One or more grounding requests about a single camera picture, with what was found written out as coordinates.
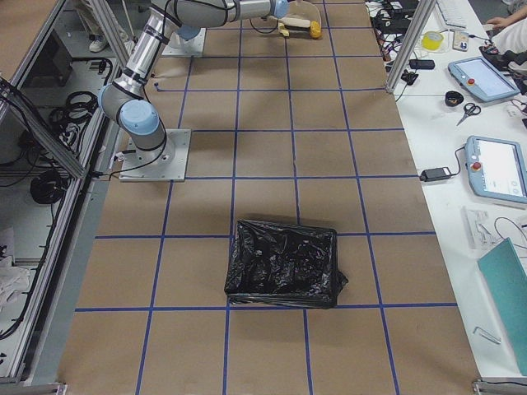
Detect teal board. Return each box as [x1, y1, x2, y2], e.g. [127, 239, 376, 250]
[478, 238, 526, 376]

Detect metal allen key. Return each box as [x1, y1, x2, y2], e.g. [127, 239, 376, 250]
[473, 326, 501, 345]

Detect curved pale peel piece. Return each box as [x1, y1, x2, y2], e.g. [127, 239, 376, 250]
[277, 22, 290, 38]

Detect beige plastic dustpan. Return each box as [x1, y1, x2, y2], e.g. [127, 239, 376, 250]
[290, 1, 321, 24]

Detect teach pendant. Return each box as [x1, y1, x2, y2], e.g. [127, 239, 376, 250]
[448, 57, 520, 102]
[464, 136, 526, 204]

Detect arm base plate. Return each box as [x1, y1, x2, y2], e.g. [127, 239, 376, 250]
[161, 28, 206, 58]
[119, 128, 191, 182]

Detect aluminium frame post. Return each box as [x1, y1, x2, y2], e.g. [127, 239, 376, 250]
[385, 0, 436, 93]

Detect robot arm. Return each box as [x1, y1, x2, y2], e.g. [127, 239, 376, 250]
[98, 1, 289, 151]

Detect white hand brush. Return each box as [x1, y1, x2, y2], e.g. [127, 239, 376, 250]
[278, 15, 310, 30]

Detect black scissors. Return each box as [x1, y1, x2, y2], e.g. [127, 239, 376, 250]
[457, 102, 482, 126]

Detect teach pendant near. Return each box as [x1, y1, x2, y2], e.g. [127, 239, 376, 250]
[464, 136, 526, 204]

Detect black power adapter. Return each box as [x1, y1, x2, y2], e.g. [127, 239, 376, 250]
[419, 167, 453, 182]

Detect orange crumpled food piece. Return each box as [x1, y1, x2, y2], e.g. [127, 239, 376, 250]
[309, 21, 322, 40]

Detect teach pendant far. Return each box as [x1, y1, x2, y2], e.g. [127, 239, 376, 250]
[448, 57, 520, 102]

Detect yellow tape roll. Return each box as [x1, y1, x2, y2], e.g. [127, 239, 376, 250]
[421, 31, 444, 51]

